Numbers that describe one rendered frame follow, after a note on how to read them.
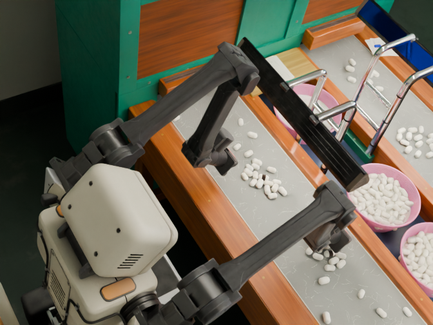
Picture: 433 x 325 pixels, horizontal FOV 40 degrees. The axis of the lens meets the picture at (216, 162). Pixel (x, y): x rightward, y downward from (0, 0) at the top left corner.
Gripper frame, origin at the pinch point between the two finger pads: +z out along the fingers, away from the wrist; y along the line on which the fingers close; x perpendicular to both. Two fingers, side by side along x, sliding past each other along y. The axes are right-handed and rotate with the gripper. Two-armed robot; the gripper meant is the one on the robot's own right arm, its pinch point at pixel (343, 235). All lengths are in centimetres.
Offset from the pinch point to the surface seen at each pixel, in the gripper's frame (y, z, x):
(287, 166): 32.3, 1.2, 0.9
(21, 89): 161, -5, 81
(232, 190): 32.5, -17.0, 15.7
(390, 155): 18.0, 28.4, -24.2
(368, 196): 8.5, 15.6, -11.2
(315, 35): 75, 26, -35
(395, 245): -9.2, 20.4, -5.9
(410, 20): 133, 202, -68
